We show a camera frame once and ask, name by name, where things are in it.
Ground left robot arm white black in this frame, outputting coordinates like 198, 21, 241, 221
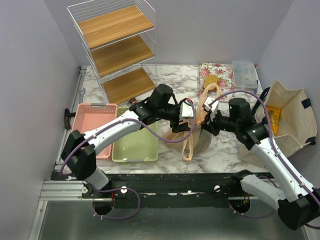
60, 84, 196, 198

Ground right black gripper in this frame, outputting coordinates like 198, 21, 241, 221
199, 107, 239, 136

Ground black clamp handle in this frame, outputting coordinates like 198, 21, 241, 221
63, 108, 76, 130

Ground yellow snack package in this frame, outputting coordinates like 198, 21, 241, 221
266, 105, 281, 136

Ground beige canvas tote bag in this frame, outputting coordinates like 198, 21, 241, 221
237, 79, 317, 166

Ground clear plastic compartment box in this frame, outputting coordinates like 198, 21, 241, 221
232, 61, 258, 92

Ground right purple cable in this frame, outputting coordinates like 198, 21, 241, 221
207, 90, 320, 229

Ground green plastic basket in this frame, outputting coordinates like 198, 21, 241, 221
111, 105, 159, 163

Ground white wire wooden shelf rack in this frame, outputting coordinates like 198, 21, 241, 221
67, 0, 157, 105

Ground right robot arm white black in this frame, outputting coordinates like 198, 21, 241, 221
201, 97, 320, 230

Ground floral pattern tray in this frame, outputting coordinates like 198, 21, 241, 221
197, 62, 235, 96

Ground black metal base rail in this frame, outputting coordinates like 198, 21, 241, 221
49, 171, 276, 210

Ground brown small bottle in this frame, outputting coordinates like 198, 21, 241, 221
129, 98, 137, 106

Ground brown bread slices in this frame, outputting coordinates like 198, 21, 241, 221
203, 74, 220, 89

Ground orange plastic grocery bag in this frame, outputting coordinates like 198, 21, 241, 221
166, 83, 222, 162

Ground pink plastic basket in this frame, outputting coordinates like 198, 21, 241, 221
70, 102, 118, 160

